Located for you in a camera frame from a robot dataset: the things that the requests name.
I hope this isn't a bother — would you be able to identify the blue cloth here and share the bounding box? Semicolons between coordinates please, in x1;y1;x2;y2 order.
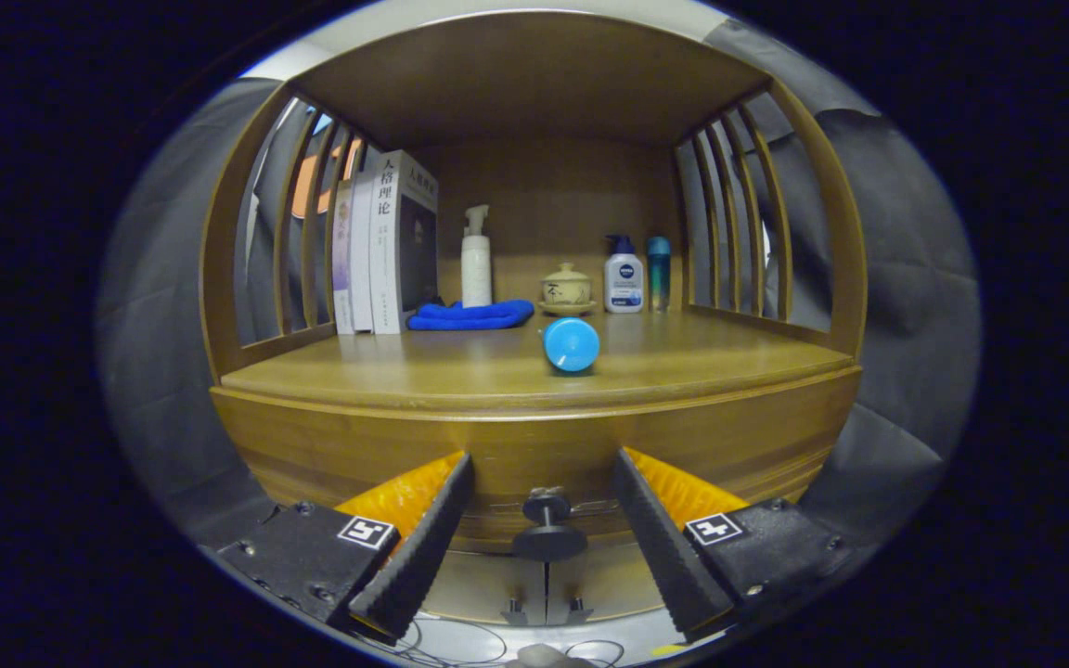
406;299;535;331

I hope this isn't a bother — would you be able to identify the wooden cabinet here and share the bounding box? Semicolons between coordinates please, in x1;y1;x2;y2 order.
199;11;869;627

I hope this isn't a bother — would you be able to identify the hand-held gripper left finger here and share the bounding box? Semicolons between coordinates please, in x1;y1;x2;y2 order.
216;452;475;641

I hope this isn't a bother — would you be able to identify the white lotion bottle blue cap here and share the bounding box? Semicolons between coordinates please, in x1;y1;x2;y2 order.
603;235;645;314

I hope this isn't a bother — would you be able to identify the white pump bottle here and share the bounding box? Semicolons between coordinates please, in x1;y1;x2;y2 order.
460;205;494;308

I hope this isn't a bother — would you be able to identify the wooden cabinet door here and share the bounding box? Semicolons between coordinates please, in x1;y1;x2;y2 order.
423;547;547;624
546;543;675;624

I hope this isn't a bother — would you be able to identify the pale purple book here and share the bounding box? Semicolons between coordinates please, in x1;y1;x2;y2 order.
331;179;355;336

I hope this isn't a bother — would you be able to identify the beige lidded teacup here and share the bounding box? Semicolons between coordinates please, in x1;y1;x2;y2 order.
537;263;597;316

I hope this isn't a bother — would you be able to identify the black drawer knob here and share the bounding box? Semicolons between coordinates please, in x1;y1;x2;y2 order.
511;489;589;562

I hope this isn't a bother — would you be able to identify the grey book with portrait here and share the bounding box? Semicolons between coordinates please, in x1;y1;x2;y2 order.
368;149;440;335

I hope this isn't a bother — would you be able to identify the wooden countertop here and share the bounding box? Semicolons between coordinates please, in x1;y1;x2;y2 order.
219;309;856;412

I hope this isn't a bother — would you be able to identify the wooden drawer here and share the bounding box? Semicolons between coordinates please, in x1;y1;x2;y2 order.
212;366;862;558

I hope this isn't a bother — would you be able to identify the teal bottle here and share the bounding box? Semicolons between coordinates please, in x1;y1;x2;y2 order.
647;236;672;313

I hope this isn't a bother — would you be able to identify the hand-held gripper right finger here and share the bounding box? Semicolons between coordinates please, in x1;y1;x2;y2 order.
612;448;856;644

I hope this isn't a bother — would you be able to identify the white book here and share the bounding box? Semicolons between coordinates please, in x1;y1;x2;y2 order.
350;170;376;334

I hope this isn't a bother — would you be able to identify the blue cosmetic tube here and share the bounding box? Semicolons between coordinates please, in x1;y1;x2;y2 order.
543;317;601;375

